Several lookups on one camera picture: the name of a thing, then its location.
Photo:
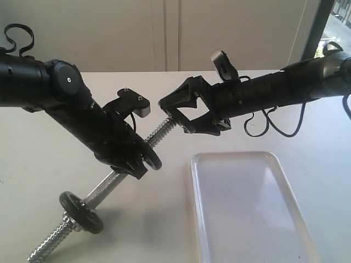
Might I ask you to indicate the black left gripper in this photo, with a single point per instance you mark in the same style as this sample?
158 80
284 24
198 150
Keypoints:
106 135

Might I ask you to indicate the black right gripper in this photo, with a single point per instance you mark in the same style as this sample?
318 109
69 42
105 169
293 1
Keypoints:
228 99

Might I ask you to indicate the chrome threaded dumbbell bar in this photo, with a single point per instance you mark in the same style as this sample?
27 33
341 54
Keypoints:
94 198

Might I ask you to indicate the black weight plate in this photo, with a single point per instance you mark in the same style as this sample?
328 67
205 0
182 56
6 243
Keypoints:
180 119
150 157
78 210

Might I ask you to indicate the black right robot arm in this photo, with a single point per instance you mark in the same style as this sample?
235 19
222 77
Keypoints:
199 107

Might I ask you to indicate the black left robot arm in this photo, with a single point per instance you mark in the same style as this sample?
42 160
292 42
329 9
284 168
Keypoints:
57 88

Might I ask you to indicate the chrome star collar nut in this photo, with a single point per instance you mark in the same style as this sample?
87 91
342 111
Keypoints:
72 223

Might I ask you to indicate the white rectangular tray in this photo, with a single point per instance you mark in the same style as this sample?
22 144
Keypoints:
244 210

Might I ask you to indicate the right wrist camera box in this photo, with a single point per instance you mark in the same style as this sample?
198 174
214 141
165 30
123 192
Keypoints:
223 66

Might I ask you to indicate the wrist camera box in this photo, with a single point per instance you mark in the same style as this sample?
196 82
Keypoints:
223 66
135 102

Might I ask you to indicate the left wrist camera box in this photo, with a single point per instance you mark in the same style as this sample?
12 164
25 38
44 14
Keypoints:
135 102

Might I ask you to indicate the dark window frame post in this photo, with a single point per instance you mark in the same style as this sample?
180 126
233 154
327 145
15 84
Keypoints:
317 28

